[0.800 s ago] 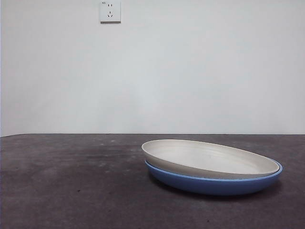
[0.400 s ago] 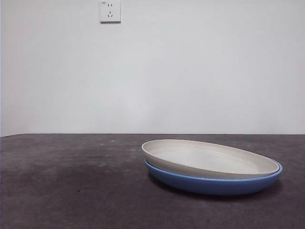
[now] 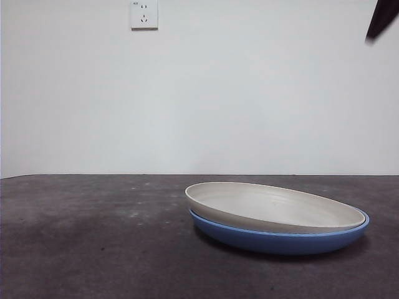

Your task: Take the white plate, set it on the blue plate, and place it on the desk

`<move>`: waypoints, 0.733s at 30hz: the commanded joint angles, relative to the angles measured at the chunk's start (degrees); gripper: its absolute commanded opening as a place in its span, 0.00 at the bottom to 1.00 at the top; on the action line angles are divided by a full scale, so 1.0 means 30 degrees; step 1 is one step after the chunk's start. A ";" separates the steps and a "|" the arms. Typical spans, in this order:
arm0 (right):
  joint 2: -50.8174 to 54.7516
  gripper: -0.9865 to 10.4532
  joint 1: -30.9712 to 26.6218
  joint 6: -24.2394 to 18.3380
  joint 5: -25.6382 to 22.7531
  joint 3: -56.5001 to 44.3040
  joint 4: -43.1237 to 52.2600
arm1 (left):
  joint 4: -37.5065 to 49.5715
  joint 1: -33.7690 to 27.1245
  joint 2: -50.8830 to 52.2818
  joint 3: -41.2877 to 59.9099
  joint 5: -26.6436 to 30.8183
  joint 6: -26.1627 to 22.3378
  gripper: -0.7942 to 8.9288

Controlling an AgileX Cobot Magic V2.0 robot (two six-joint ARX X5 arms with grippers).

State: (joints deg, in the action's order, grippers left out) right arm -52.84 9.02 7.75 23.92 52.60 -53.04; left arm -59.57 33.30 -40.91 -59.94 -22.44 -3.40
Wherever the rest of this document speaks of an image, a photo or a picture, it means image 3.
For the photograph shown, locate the white wall socket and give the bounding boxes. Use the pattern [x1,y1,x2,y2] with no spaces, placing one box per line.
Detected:
[130,0,160,32]

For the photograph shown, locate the white round plate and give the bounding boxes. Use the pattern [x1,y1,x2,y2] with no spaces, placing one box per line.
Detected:
[184,181,367,235]

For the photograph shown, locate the blue round plate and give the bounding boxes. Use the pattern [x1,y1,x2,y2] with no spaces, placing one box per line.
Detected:
[188,208,371,257]

